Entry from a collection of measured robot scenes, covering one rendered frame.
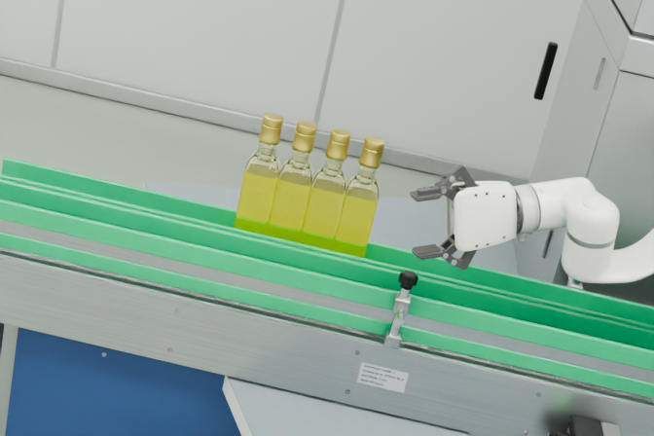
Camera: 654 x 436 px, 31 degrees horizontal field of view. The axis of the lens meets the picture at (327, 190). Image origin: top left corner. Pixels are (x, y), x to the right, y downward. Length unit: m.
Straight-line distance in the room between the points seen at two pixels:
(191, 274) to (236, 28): 3.29
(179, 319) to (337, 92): 3.31
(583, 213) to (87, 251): 0.79
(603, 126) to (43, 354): 1.04
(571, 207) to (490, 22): 3.29
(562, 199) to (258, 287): 0.50
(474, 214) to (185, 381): 0.58
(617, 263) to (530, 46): 3.27
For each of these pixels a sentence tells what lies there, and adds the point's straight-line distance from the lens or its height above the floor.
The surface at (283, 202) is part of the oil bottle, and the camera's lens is 1.99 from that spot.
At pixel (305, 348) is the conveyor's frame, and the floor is 0.84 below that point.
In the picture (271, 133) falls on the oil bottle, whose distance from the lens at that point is 1.97.
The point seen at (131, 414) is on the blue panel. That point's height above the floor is 0.63.
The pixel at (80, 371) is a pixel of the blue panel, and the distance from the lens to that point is 2.09.
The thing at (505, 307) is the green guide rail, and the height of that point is 0.95.
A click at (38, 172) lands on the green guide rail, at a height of 0.95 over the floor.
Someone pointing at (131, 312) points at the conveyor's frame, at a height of 0.83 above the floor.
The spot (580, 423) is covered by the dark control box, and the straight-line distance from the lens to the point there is 1.99.
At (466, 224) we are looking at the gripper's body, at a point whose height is 1.12.
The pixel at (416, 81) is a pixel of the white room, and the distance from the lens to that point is 5.16.
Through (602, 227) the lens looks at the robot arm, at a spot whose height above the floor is 1.17.
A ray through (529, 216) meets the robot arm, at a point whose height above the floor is 1.15.
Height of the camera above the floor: 1.81
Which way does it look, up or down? 22 degrees down
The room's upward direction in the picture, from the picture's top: 13 degrees clockwise
